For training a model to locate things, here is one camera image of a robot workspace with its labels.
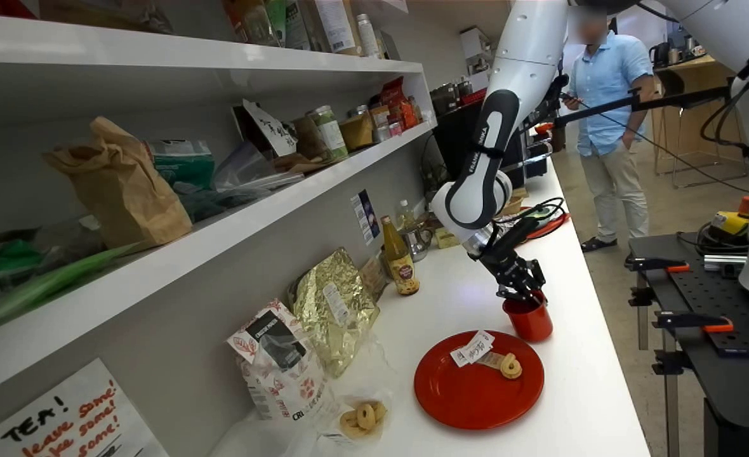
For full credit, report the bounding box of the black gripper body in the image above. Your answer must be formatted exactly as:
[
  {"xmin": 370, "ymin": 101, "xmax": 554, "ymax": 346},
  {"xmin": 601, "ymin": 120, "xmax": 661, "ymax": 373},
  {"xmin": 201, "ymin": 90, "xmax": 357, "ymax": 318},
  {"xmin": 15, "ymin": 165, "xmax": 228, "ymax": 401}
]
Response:
[{"xmin": 477, "ymin": 221, "xmax": 545, "ymax": 298}]

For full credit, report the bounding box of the white wall shelf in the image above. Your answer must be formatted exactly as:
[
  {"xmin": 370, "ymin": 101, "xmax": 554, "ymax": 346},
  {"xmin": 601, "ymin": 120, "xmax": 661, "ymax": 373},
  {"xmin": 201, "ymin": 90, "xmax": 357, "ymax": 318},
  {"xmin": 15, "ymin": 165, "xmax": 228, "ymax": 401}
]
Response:
[{"xmin": 0, "ymin": 11, "xmax": 440, "ymax": 406}]

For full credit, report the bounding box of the orange-handled clamp left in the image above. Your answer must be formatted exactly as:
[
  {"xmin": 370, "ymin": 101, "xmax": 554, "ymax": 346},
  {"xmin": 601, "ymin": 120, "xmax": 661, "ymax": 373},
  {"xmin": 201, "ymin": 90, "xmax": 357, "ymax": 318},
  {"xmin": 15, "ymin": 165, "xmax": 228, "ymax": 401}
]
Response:
[{"xmin": 655, "ymin": 313, "xmax": 733, "ymax": 335}]

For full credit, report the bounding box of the white patterned snack bag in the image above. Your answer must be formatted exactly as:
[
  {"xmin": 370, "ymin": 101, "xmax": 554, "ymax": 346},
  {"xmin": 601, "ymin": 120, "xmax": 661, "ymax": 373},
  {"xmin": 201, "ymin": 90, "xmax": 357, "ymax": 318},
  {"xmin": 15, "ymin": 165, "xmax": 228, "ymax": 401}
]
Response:
[{"xmin": 228, "ymin": 301, "xmax": 327, "ymax": 424}]

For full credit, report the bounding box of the white paper label tag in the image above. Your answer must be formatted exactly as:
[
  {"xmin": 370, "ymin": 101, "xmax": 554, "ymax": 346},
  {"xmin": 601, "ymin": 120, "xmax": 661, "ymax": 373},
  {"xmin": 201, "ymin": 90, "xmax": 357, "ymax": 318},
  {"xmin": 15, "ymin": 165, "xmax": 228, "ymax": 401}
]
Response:
[{"xmin": 451, "ymin": 331, "xmax": 495, "ymax": 368}]

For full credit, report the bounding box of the orange-handled clamp right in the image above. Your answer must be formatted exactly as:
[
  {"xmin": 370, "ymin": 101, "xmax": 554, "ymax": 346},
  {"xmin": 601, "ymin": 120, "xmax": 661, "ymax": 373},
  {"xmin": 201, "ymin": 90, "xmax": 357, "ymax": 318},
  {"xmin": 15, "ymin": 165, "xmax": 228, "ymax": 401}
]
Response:
[{"xmin": 625, "ymin": 258, "xmax": 690, "ymax": 274}]

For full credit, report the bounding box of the orange-handled clamp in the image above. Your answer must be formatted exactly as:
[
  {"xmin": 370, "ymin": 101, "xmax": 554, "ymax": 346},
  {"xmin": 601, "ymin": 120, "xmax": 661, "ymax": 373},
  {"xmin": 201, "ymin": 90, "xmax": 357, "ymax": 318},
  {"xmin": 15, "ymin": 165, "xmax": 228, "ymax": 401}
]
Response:
[
  {"xmin": 625, "ymin": 258, "xmax": 690, "ymax": 274},
  {"xmin": 655, "ymin": 313, "xmax": 733, "ymax": 335}
]

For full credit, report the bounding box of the glass bottle yellow label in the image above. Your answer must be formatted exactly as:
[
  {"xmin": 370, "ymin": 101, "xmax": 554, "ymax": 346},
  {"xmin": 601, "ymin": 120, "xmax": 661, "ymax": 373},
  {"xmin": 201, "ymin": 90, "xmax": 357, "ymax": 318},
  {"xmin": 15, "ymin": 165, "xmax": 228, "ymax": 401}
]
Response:
[{"xmin": 382, "ymin": 218, "xmax": 422, "ymax": 298}]

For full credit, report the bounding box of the man in blue shirt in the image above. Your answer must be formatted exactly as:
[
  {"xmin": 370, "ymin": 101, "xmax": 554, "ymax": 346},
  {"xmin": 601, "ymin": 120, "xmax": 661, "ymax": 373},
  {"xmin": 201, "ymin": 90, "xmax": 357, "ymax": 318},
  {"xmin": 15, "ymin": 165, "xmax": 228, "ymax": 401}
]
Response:
[{"xmin": 563, "ymin": 20, "xmax": 657, "ymax": 252}]

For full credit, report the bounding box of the green vegetable package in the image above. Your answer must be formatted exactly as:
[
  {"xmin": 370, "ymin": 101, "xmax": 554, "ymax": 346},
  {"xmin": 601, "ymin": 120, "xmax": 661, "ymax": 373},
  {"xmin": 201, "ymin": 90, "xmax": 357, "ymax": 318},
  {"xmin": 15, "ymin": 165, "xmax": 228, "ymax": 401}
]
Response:
[{"xmin": 0, "ymin": 245, "xmax": 138, "ymax": 325}]

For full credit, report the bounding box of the brown paper bag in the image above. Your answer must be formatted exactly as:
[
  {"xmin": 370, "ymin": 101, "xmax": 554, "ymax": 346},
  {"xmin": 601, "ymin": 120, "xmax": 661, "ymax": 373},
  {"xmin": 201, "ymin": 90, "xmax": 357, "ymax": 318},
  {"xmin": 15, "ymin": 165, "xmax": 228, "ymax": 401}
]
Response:
[{"xmin": 45, "ymin": 117, "xmax": 192, "ymax": 246}]

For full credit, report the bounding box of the handwritten tea sign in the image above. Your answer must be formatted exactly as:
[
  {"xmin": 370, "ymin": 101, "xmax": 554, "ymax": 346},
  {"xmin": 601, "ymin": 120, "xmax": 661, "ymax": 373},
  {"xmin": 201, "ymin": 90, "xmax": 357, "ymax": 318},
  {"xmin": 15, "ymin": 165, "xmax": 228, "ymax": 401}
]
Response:
[{"xmin": 0, "ymin": 362, "xmax": 171, "ymax": 457}]

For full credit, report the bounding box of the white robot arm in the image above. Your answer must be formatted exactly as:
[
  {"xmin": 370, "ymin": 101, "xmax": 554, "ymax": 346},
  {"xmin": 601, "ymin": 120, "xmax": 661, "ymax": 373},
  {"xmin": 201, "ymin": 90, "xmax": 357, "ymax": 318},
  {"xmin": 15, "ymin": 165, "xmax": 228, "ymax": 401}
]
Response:
[{"xmin": 432, "ymin": 0, "xmax": 749, "ymax": 302}]

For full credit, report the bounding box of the ring-shaped cookie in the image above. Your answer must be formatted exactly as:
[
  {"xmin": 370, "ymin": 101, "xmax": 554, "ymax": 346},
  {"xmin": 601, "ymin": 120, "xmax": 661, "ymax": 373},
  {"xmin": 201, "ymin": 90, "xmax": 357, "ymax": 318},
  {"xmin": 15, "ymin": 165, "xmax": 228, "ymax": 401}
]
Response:
[{"xmin": 486, "ymin": 354, "xmax": 523, "ymax": 379}]

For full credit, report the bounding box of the red round plate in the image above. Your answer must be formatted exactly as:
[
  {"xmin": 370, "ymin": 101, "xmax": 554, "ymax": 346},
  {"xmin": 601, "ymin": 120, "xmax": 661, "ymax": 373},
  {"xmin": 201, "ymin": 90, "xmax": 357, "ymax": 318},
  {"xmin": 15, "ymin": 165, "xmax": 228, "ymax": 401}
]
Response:
[{"xmin": 415, "ymin": 331, "xmax": 544, "ymax": 429}]

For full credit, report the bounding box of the glass jar on shelf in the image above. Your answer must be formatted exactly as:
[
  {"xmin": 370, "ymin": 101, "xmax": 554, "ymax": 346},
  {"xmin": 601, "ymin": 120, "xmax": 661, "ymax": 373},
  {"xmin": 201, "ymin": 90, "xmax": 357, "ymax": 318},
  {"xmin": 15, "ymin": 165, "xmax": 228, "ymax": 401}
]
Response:
[{"xmin": 312, "ymin": 104, "xmax": 349, "ymax": 162}]

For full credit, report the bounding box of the black perforated workbench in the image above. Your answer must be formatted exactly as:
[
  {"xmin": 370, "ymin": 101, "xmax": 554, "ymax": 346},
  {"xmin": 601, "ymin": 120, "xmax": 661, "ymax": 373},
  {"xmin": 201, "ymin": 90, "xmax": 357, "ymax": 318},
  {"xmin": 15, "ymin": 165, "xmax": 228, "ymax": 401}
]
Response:
[{"xmin": 627, "ymin": 233, "xmax": 749, "ymax": 457}]

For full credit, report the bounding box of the red mug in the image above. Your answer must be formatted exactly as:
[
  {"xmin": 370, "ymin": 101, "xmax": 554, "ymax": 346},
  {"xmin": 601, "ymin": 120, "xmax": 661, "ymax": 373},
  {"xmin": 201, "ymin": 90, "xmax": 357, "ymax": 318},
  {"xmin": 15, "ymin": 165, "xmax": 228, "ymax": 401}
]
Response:
[{"xmin": 503, "ymin": 296, "xmax": 554, "ymax": 343}]

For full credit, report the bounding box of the gold foil bag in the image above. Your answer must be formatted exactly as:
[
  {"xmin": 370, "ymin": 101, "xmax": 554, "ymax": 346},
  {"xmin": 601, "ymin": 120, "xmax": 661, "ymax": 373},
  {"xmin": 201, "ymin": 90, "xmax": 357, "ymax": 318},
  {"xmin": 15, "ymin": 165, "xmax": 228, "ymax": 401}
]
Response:
[{"xmin": 291, "ymin": 249, "xmax": 379, "ymax": 379}]

